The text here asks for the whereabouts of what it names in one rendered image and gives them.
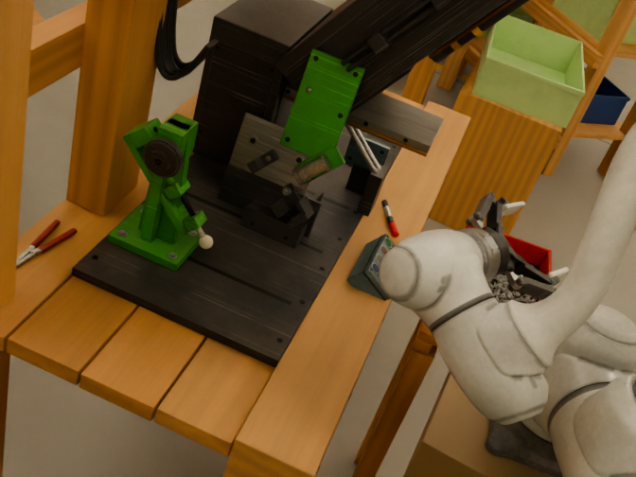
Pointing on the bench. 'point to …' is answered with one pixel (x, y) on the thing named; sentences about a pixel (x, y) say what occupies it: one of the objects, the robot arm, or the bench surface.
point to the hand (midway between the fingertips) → (537, 240)
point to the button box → (359, 276)
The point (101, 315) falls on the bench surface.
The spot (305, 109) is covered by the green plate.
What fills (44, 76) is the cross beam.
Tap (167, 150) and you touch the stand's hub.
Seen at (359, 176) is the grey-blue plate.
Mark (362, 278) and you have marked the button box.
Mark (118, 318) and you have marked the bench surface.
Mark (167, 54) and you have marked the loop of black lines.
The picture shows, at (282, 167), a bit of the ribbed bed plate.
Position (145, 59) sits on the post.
